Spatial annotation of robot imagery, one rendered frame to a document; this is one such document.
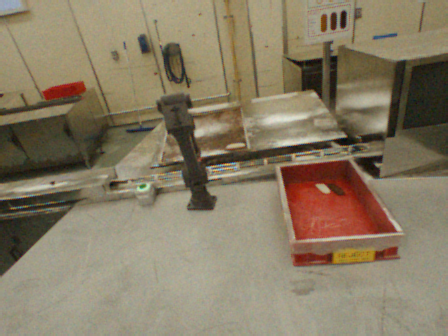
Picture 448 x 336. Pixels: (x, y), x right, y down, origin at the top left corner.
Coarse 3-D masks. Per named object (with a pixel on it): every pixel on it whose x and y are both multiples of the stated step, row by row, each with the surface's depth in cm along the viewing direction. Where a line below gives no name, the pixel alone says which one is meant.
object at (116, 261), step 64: (256, 192) 121; (384, 192) 107; (64, 256) 104; (128, 256) 99; (192, 256) 94; (256, 256) 90; (0, 320) 83; (64, 320) 80; (128, 320) 77; (192, 320) 74; (256, 320) 71; (320, 320) 68; (384, 320) 66
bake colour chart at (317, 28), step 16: (304, 0) 164; (320, 0) 165; (336, 0) 166; (352, 0) 167; (304, 16) 168; (320, 16) 169; (336, 16) 170; (352, 16) 171; (304, 32) 173; (320, 32) 174; (336, 32) 175; (352, 32) 176
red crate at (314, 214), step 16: (288, 192) 117; (304, 192) 115; (320, 192) 113; (352, 192) 110; (304, 208) 106; (320, 208) 105; (336, 208) 103; (352, 208) 102; (304, 224) 98; (320, 224) 97; (336, 224) 96; (352, 224) 95; (368, 224) 93; (304, 256) 82; (320, 256) 82; (384, 256) 79
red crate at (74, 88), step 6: (66, 84) 425; (72, 84) 426; (78, 84) 407; (84, 84) 426; (48, 90) 394; (54, 90) 395; (60, 90) 396; (66, 90) 396; (72, 90) 397; (78, 90) 404; (48, 96) 398; (54, 96) 399; (60, 96) 400
